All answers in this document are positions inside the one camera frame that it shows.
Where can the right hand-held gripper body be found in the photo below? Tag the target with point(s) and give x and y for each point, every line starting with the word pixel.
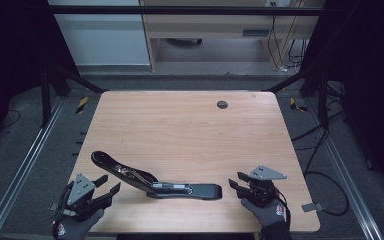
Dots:
pixel 265 172

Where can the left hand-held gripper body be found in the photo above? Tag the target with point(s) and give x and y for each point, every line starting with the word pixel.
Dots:
pixel 80 190

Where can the black stapler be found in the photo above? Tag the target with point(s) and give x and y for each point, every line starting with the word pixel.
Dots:
pixel 203 191

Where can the person's right hand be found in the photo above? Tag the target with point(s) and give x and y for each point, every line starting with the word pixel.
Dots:
pixel 268 215

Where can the grey tape tab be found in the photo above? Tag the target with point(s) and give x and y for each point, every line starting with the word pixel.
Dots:
pixel 313 207
pixel 53 206

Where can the dark round table grommet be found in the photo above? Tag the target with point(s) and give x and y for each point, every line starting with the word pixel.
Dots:
pixel 222 104

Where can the black curtain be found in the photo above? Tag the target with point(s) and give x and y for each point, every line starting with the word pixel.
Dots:
pixel 373 83
pixel 10 50

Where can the white cabinet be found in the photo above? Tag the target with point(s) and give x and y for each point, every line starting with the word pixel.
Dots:
pixel 103 40

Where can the dark object under desk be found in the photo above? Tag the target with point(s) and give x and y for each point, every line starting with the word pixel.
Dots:
pixel 184 41

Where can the light wooden desk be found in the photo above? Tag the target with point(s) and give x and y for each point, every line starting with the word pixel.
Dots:
pixel 213 25

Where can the aluminium floor rail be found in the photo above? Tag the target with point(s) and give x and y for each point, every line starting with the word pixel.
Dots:
pixel 23 170
pixel 346 173

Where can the black frame strut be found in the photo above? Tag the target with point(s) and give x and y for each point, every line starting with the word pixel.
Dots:
pixel 46 96
pixel 322 96

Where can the black horizontal frame bar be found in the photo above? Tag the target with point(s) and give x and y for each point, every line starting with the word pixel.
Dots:
pixel 180 10

